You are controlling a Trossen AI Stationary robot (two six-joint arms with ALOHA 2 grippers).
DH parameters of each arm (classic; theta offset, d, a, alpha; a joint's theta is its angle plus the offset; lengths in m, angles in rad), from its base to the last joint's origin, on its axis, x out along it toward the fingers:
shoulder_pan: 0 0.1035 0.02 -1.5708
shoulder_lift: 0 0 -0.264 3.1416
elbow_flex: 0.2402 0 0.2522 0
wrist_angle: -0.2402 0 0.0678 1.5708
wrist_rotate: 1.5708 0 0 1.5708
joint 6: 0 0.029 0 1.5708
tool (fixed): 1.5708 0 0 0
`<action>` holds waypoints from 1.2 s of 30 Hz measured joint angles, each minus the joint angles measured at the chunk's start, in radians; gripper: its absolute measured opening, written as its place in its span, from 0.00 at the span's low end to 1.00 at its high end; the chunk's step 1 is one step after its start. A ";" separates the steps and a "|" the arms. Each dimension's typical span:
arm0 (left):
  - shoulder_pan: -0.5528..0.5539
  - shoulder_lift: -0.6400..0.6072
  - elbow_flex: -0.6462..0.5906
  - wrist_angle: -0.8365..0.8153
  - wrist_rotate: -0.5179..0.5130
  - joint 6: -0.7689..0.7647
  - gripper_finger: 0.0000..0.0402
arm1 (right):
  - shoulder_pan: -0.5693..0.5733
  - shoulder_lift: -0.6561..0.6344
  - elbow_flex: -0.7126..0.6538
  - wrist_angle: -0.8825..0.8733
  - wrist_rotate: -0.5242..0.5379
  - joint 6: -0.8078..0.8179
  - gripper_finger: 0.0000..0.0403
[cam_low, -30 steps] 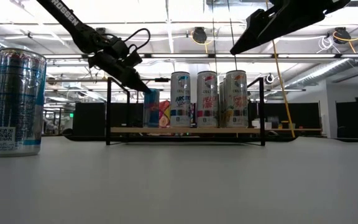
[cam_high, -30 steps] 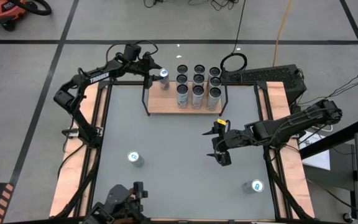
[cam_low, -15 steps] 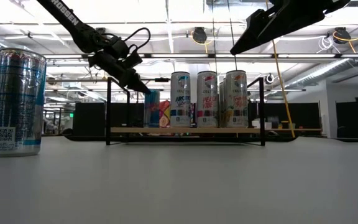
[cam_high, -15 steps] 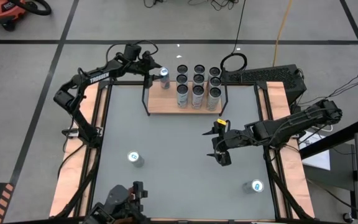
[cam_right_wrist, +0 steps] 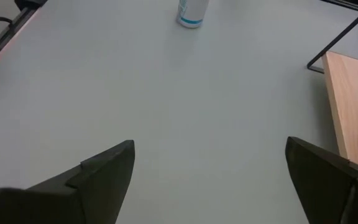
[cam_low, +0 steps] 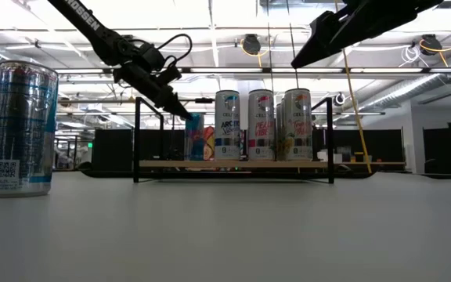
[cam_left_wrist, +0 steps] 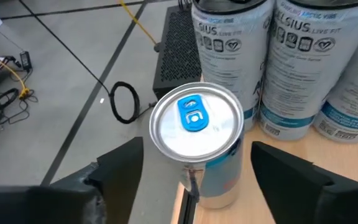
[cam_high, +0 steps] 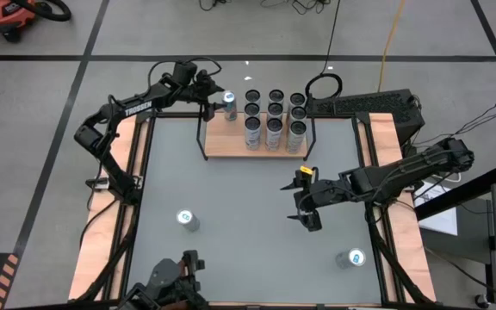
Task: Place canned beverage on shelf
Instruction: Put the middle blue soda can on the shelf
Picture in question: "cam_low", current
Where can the black metal table frame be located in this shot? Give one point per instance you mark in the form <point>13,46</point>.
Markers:
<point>108,173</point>

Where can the white Celsius can black lid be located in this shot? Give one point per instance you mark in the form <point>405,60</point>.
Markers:
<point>227,129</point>
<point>298,129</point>

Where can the black box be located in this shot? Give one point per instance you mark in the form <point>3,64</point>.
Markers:
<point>112,150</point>

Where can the white Celsius can pink band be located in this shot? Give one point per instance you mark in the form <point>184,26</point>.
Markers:
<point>260,129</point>

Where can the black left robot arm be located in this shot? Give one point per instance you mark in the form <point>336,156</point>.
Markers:
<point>92,27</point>

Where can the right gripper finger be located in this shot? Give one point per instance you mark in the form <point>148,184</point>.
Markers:
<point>327,35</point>

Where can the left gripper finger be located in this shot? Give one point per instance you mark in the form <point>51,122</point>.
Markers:
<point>178,107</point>

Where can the silver blue Red Bull can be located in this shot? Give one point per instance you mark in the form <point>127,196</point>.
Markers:
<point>194,141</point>
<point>22,129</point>

